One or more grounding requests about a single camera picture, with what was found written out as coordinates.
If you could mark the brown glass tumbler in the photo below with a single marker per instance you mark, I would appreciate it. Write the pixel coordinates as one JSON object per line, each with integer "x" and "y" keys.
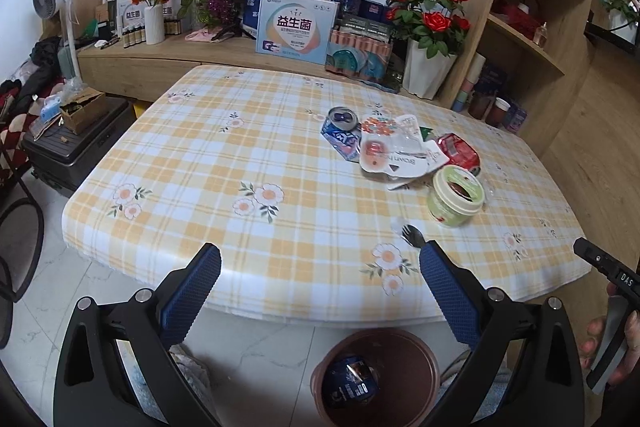
{"x": 480, "y": 107}

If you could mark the stack of pastel cups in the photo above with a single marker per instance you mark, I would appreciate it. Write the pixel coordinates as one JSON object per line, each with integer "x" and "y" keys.
{"x": 470, "y": 82}

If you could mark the navy box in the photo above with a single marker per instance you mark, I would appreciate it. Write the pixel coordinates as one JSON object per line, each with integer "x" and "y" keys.
{"x": 372, "y": 9}

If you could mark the shrink-wrapped pink can pack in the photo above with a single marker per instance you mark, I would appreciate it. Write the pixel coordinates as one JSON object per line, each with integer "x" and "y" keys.
{"x": 357, "y": 49}

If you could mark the black counter top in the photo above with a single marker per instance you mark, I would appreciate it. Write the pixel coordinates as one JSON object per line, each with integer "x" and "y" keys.
{"x": 607, "y": 38}

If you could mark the red basket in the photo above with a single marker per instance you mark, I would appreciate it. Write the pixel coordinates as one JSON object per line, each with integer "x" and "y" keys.
{"x": 517, "y": 17}

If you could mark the brown plastic waste bin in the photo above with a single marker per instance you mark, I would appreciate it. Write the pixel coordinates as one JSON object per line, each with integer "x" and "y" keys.
{"x": 400, "y": 357}

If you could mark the clear plastic spork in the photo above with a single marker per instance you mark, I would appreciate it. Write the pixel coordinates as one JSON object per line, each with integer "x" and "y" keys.
{"x": 414, "y": 234}

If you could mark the white faceted flower pot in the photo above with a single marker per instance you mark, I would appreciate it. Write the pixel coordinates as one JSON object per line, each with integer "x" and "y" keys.
{"x": 425, "y": 72}

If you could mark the person's right hand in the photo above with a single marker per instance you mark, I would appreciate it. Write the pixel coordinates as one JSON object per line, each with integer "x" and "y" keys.
{"x": 594, "y": 342}

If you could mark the large white blue supplement box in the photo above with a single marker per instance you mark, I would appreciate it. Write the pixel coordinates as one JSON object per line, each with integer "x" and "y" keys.
{"x": 295, "y": 27}

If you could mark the dark blue gift box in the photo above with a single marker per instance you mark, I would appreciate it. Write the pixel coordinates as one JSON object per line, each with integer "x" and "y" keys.
{"x": 492, "y": 82}

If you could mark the purple flower bunch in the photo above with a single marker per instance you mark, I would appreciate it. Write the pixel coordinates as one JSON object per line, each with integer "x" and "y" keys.
{"x": 220, "y": 9}

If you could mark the yellow plaid floral tablecloth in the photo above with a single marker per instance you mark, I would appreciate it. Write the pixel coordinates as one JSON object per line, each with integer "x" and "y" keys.
{"x": 225, "y": 167}

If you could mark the white sachet red edge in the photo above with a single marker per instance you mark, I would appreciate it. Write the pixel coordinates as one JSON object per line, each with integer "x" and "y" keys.
{"x": 436, "y": 154}

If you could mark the clear pink jelly cup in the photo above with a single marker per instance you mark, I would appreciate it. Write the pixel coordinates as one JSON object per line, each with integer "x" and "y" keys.
{"x": 375, "y": 152}

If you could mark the small white supplement box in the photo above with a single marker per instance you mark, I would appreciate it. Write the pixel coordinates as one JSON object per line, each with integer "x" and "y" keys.
{"x": 172, "y": 14}
{"x": 132, "y": 14}

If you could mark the white square flower pot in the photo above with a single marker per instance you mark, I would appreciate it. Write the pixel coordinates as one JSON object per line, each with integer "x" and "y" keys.
{"x": 622, "y": 27}

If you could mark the floral print plastic lid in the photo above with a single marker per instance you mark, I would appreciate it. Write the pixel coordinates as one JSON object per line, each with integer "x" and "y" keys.
{"x": 377, "y": 125}

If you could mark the small perfume bottle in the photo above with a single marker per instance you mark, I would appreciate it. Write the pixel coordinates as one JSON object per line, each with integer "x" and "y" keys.
{"x": 540, "y": 36}

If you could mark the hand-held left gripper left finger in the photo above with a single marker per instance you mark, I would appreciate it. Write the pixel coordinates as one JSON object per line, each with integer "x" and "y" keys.
{"x": 192, "y": 292}

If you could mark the crushed red soda can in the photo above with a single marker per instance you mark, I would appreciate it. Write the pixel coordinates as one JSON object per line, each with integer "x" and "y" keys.
{"x": 457, "y": 152}

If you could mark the black chair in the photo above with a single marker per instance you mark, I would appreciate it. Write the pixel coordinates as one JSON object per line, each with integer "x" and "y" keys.
{"x": 6, "y": 307}

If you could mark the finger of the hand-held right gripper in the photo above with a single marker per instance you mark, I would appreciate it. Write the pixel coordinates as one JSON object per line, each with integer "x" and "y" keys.
{"x": 590, "y": 253}

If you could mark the green paper food cup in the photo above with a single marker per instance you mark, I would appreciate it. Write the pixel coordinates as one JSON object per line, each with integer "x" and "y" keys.
{"x": 450, "y": 202}

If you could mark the green foil snack bag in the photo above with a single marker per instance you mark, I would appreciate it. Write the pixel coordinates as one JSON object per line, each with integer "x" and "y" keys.
{"x": 426, "y": 133}

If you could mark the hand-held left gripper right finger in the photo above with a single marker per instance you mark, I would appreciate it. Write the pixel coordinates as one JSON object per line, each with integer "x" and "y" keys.
{"x": 447, "y": 292}

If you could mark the brown paper bag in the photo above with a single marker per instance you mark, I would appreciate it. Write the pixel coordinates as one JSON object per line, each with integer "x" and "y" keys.
{"x": 106, "y": 14}

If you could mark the open cardboard box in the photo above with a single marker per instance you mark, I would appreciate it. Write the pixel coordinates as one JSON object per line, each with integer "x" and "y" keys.
{"x": 87, "y": 114}

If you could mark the red rose plant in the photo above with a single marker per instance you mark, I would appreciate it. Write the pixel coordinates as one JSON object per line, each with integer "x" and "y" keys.
{"x": 437, "y": 19}

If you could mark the brown paper cup white rim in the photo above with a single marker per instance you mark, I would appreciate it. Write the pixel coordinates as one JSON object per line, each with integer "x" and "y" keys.
{"x": 497, "y": 112}

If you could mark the pink cloth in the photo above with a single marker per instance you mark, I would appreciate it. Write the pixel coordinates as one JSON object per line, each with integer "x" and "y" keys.
{"x": 200, "y": 36}

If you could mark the blue white carton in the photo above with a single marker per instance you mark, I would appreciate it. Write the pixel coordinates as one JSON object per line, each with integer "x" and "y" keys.
{"x": 252, "y": 9}

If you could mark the white plastic wrapper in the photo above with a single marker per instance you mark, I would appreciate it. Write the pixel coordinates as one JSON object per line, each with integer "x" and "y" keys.
{"x": 405, "y": 164}

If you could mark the small black tripod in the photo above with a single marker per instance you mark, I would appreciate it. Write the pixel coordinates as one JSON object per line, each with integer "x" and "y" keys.
{"x": 230, "y": 32}

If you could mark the crushed blue soda can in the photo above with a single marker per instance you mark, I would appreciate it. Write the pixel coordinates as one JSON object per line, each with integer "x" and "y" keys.
{"x": 340, "y": 137}

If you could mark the dark blue foil wrapper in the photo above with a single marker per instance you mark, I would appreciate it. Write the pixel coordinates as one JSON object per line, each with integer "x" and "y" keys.
{"x": 347, "y": 382}

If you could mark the small blue box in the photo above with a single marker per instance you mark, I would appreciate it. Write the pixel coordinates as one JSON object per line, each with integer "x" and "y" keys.
{"x": 515, "y": 119}

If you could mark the wooden sideboard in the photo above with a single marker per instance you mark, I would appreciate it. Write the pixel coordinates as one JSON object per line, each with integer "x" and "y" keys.
{"x": 165, "y": 64}

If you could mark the black suitcase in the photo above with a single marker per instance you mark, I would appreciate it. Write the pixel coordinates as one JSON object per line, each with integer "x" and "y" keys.
{"x": 75, "y": 157}

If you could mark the pile of dark clothes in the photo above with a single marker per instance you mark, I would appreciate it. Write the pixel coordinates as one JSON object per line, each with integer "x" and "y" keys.
{"x": 30, "y": 82}

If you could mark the white ribbed vase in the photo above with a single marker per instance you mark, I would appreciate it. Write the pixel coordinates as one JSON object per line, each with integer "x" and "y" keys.
{"x": 154, "y": 24}

